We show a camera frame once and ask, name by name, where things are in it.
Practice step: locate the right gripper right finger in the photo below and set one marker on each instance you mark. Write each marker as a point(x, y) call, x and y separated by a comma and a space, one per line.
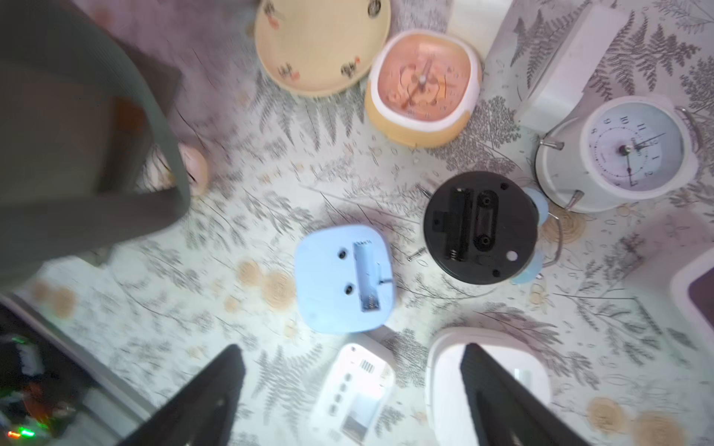
point(503, 411)

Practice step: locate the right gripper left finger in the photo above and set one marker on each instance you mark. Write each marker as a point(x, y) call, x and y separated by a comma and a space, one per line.
point(203, 412)

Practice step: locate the white pink alarm clock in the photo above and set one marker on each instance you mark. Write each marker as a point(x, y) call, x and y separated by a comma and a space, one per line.
point(445, 396)

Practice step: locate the small white digital clock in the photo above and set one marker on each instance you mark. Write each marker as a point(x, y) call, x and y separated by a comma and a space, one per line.
point(354, 393)

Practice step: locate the small black round clock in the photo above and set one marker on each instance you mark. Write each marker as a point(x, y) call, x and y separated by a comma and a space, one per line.
point(482, 228)

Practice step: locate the light blue alarm clock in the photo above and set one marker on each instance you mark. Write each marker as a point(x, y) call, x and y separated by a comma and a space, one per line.
point(344, 280)

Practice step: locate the olive green canvas bag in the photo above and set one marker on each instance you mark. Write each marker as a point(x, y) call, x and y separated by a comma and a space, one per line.
point(62, 78)

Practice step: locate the white round alarm clock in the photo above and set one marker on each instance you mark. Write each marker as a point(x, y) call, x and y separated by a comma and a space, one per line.
point(628, 150)

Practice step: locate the tall white rectangular clock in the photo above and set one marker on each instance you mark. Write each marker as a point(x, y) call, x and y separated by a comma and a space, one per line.
point(477, 22)

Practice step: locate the peach round alarm clock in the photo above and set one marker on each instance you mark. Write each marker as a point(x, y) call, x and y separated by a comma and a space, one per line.
point(423, 88)

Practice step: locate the small white rectangular clock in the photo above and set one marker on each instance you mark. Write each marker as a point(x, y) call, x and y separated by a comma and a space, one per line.
point(560, 87)

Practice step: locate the beige striped small ball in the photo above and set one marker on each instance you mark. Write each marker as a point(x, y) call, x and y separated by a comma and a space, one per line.
point(159, 176)

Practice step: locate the yellow ceramic plate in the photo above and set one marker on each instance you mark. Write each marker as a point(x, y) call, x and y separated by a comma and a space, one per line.
point(317, 48)

